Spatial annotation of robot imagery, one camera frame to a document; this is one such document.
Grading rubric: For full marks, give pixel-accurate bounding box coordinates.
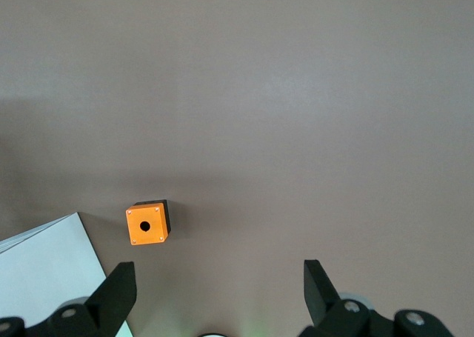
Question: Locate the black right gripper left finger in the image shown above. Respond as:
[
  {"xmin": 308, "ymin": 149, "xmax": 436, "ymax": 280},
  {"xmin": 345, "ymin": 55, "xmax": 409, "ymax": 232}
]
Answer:
[{"xmin": 0, "ymin": 261, "xmax": 136, "ymax": 337}]

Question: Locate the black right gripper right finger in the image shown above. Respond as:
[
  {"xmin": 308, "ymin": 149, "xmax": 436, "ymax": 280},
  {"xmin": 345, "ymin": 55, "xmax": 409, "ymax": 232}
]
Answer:
[{"xmin": 298, "ymin": 259, "xmax": 456, "ymax": 337}]

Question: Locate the white drawer cabinet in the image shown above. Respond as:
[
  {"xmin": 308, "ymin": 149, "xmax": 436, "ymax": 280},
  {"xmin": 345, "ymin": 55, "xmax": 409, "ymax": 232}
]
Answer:
[{"xmin": 0, "ymin": 211, "xmax": 134, "ymax": 337}]

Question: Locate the orange button enclosure box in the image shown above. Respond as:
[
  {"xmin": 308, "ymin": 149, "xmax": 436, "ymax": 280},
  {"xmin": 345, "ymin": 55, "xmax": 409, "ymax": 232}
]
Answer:
[{"xmin": 125, "ymin": 199, "xmax": 173, "ymax": 247}]

